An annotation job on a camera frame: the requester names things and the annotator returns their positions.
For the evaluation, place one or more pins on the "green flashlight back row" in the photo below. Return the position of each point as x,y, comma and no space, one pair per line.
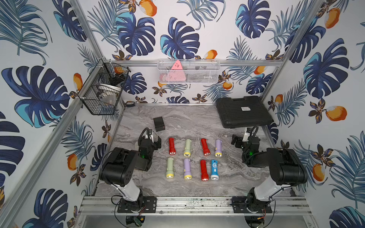
187,148

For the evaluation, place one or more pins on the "clear mesh wall tray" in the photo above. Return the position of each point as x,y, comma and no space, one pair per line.
198,71

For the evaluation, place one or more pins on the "pink triangle item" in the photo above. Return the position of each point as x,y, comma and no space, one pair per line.
176,73

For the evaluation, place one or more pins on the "green flashlight front left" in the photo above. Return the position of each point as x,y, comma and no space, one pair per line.
170,168

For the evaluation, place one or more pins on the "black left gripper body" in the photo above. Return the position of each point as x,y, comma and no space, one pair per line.
155,142

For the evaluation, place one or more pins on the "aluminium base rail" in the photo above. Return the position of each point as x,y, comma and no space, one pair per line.
195,206

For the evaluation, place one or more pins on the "small black box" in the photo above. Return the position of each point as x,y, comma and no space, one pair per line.
159,124

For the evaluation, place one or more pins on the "purple flashlight back right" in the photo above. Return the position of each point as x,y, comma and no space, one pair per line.
218,148

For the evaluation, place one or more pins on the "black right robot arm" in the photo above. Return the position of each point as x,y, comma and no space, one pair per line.
286,171

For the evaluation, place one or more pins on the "blue flashlight front right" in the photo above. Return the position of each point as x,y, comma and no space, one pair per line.
214,170

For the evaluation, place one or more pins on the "red flashlight front row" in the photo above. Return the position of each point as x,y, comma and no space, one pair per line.
204,173

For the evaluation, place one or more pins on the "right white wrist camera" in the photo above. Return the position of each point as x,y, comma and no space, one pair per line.
249,132

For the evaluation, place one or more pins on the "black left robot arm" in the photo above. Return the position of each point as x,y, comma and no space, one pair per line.
118,169

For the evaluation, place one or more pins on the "purple flashlight front row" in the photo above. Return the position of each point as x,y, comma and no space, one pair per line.
187,169

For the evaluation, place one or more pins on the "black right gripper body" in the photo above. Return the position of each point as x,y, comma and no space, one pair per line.
239,143

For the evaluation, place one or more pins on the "black wire basket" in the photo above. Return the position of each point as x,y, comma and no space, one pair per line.
104,88

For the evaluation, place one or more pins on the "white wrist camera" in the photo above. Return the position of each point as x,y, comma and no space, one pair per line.
249,132
149,134

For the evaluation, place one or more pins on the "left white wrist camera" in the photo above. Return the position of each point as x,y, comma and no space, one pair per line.
149,134

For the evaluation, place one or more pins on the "black tape roll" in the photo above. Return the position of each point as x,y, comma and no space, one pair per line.
130,104

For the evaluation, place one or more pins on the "large black tool case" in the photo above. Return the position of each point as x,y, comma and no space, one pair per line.
242,112

